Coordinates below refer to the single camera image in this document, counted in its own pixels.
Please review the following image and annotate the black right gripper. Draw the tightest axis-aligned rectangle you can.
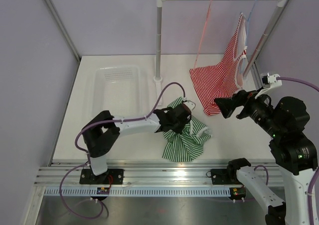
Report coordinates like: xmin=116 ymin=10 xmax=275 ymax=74
xmin=214 ymin=85 xmax=284 ymax=137

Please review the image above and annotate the green striped tank top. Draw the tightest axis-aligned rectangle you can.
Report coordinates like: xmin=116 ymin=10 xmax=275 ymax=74
xmin=161 ymin=97 xmax=213 ymax=163

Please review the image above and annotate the pink wire hanger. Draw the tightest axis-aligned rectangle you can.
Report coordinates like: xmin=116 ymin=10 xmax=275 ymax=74
xmin=193 ymin=0 xmax=212 ymax=69

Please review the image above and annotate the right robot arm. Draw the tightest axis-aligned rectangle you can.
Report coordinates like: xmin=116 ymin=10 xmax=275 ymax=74
xmin=214 ymin=90 xmax=319 ymax=225

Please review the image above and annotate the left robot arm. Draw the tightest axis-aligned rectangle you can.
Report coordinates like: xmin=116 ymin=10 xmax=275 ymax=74
xmin=82 ymin=101 xmax=195 ymax=184

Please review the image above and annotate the red striped tank top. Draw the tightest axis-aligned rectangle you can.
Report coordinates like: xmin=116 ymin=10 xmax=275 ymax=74
xmin=189 ymin=13 xmax=247 ymax=116

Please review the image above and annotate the clear plastic basket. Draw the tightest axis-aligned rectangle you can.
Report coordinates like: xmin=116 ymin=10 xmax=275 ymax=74
xmin=87 ymin=65 xmax=149 ymax=118

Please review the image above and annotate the grey clothes rack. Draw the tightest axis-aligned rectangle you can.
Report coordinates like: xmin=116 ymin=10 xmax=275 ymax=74
xmin=154 ymin=0 xmax=289 ymax=106

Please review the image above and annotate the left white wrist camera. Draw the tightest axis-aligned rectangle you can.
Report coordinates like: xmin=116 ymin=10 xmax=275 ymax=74
xmin=182 ymin=100 xmax=196 ymax=111

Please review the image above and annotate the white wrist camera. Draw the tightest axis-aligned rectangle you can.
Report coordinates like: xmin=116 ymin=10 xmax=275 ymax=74
xmin=255 ymin=73 xmax=282 ymax=99
xmin=182 ymin=100 xmax=196 ymax=111

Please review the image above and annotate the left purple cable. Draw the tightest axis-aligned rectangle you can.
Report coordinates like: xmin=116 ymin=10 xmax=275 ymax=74
xmin=58 ymin=82 xmax=186 ymax=222

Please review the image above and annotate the purple cable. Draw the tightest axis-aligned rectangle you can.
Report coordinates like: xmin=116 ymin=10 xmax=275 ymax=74
xmin=254 ymin=77 xmax=319 ymax=225
xmin=58 ymin=82 xmax=186 ymax=222

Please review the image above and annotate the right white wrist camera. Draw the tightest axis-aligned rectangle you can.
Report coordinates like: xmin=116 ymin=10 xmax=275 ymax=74
xmin=255 ymin=73 xmax=282 ymax=99

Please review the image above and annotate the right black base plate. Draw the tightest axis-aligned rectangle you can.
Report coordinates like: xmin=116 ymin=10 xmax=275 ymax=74
xmin=206 ymin=169 xmax=241 ymax=185

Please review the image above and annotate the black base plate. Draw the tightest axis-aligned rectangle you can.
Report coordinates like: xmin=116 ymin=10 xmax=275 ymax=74
xmin=206 ymin=169 xmax=241 ymax=185
xmin=79 ymin=169 xmax=124 ymax=185

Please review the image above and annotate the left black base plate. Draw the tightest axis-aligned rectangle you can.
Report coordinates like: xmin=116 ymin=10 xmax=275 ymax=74
xmin=79 ymin=169 xmax=124 ymax=185

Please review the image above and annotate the blue wire hanger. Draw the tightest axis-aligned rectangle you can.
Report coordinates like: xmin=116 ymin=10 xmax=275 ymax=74
xmin=245 ymin=0 xmax=257 ymax=46

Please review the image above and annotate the white slotted cable duct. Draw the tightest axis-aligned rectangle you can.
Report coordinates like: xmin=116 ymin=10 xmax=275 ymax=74
xmin=44 ymin=187 xmax=230 ymax=197

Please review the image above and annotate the aluminium mounting rail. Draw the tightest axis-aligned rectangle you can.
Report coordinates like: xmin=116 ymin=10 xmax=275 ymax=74
xmin=32 ymin=159 xmax=285 ymax=187

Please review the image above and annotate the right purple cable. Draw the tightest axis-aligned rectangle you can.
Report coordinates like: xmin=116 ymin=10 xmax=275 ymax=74
xmin=254 ymin=77 xmax=319 ymax=225

